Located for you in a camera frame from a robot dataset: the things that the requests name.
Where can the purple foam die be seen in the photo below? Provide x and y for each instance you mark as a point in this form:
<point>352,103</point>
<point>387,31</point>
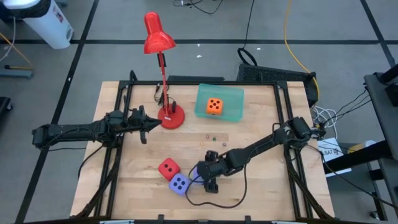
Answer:
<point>179,185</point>
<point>196,175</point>

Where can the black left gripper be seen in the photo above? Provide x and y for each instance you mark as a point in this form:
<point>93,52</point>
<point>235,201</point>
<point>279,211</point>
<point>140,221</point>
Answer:
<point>136,119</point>

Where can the grey floor stand base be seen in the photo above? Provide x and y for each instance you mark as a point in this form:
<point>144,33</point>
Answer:
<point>15,74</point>

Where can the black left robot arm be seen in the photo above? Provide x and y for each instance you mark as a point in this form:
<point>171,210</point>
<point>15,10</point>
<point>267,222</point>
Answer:
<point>71,130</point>

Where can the white trash can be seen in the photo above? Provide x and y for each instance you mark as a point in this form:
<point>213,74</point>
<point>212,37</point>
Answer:
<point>46,28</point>

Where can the teal translucent plastic bin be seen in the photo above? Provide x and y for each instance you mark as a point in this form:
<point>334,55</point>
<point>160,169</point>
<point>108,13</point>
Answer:
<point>233,99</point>

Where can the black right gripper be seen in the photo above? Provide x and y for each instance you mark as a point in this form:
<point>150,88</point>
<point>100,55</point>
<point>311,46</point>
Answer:
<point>211,169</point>

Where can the black equipment cart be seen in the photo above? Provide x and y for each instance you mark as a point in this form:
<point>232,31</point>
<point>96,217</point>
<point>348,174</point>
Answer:
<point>381,102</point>

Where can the black floor object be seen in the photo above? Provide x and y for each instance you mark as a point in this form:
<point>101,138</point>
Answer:
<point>4,107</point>

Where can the red foam die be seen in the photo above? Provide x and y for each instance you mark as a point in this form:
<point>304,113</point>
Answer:
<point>164,172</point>

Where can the red desk lamp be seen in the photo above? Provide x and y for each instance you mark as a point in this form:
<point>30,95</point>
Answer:
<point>157,37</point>

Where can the orange foam die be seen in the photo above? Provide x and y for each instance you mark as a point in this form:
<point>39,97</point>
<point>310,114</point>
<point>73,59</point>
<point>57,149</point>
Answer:
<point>214,106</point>

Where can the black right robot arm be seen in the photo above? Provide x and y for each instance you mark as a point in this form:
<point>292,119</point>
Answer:
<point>258,146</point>

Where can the white labelled box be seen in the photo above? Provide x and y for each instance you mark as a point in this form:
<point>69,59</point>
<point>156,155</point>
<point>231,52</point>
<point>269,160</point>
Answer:
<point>329,152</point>

